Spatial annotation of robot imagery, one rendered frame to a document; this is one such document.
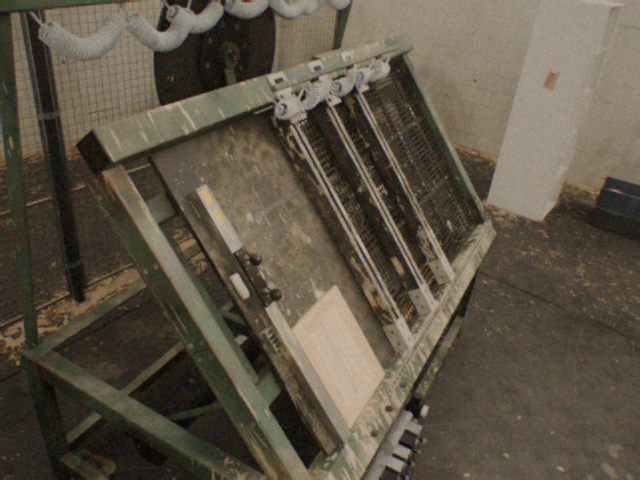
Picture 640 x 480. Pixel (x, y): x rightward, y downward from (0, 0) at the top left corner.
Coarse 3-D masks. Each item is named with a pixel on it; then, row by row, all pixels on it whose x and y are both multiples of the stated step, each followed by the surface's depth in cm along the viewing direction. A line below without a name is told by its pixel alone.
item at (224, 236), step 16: (192, 192) 159; (208, 208) 159; (208, 224) 161; (224, 224) 162; (224, 240) 160; (224, 256) 163; (240, 272) 163; (256, 304) 165; (272, 304) 167; (272, 320) 165; (288, 336) 168; (288, 352) 167; (304, 368) 169; (304, 384) 170; (320, 384) 173; (320, 400) 170; (320, 416) 173; (336, 416) 174; (336, 432) 172
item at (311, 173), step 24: (288, 96) 195; (312, 96) 189; (288, 120) 196; (288, 144) 200; (312, 168) 199; (312, 192) 203; (336, 216) 203; (336, 240) 207; (360, 240) 209; (360, 264) 207; (384, 288) 211; (384, 312) 211; (408, 336) 214
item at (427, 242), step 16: (352, 96) 242; (352, 112) 245; (368, 112) 246; (368, 128) 245; (368, 144) 248; (384, 144) 248; (384, 160) 248; (384, 176) 251; (400, 176) 251; (400, 192) 251; (400, 208) 254; (416, 208) 253; (416, 224) 253; (416, 240) 257; (432, 240) 255; (432, 256) 256; (448, 272) 257
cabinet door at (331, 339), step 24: (336, 288) 197; (312, 312) 183; (336, 312) 193; (312, 336) 180; (336, 336) 189; (360, 336) 199; (312, 360) 176; (336, 360) 186; (360, 360) 196; (336, 384) 181; (360, 384) 191; (360, 408) 187
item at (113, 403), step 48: (144, 288) 253; (48, 336) 218; (48, 384) 216; (96, 384) 199; (144, 384) 288; (432, 384) 310; (48, 432) 229; (96, 432) 259; (144, 432) 185; (288, 432) 184
